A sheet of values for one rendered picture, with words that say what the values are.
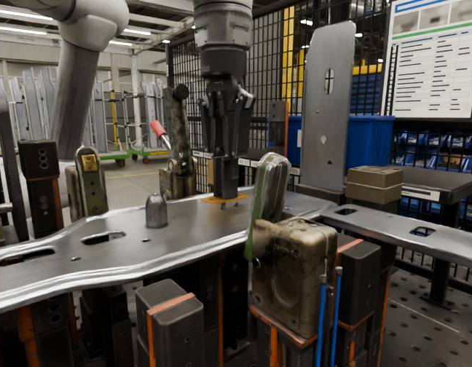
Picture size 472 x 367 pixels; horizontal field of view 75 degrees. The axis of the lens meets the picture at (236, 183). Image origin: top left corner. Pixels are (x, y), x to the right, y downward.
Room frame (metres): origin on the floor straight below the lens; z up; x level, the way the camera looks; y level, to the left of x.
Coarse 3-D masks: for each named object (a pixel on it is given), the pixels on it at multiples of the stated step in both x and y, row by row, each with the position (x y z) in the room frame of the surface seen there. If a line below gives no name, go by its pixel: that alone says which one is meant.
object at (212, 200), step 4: (220, 192) 0.52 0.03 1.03; (220, 196) 0.52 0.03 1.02; (240, 196) 0.53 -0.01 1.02; (244, 196) 0.53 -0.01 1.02; (248, 196) 0.53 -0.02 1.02; (204, 200) 0.50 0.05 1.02; (208, 200) 0.50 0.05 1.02; (212, 200) 0.50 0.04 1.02; (216, 200) 0.50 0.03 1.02; (220, 200) 0.50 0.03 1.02; (224, 200) 0.50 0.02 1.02; (228, 200) 0.50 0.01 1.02; (232, 200) 0.51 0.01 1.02; (212, 204) 0.48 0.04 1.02
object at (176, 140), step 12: (180, 84) 0.62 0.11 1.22; (168, 96) 0.63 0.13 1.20; (180, 96) 0.61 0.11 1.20; (168, 108) 0.63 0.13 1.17; (180, 108) 0.65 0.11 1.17; (168, 120) 0.63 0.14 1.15; (180, 120) 0.64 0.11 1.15; (168, 132) 0.63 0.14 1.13; (180, 132) 0.64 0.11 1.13; (180, 144) 0.63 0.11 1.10; (180, 168) 0.61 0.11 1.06; (192, 168) 0.63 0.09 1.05
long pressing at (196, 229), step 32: (288, 192) 0.64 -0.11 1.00; (96, 224) 0.44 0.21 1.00; (128, 224) 0.44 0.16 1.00; (192, 224) 0.44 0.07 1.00; (224, 224) 0.44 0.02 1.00; (0, 256) 0.33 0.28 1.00; (64, 256) 0.33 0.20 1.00; (96, 256) 0.33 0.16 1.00; (128, 256) 0.33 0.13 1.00; (160, 256) 0.33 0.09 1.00; (192, 256) 0.34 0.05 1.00; (0, 288) 0.26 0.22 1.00; (32, 288) 0.27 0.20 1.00; (64, 288) 0.28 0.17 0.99
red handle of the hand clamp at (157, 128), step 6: (156, 120) 0.72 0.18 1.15; (156, 126) 0.70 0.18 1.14; (156, 132) 0.69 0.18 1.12; (162, 132) 0.69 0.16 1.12; (162, 138) 0.68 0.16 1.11; (168, 138) 0.68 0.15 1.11; (168, 144) 0.66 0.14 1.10; (168, 150) 0.66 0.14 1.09; (180, 156) 0.64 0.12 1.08; (180, 162) 0.62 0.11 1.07; (186, 162) 0.63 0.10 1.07
